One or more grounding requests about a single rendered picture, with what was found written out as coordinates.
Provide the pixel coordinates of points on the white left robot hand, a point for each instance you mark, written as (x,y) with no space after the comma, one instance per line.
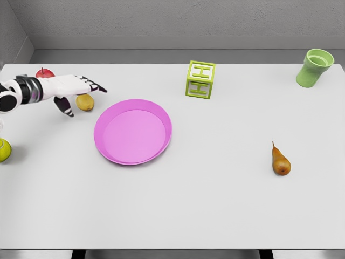
(70,84)

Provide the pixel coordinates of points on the yellow lemon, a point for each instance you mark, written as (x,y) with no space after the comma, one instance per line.
(85,103)

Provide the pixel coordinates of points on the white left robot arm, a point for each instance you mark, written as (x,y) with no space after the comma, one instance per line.
(27,90)

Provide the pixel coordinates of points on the pink round plate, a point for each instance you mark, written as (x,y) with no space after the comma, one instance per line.
(133,132)

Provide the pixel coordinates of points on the red apple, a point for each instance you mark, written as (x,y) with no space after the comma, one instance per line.
(44,73)

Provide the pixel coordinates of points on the yellow-green apple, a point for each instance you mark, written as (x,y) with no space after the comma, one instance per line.
(4,150)

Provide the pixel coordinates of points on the green letter H block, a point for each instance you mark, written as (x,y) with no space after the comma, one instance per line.
(200,80)

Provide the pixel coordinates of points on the brown pear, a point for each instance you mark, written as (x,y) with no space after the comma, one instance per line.
(280,162)

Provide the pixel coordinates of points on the green cup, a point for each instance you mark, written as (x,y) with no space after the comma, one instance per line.
(312,67)

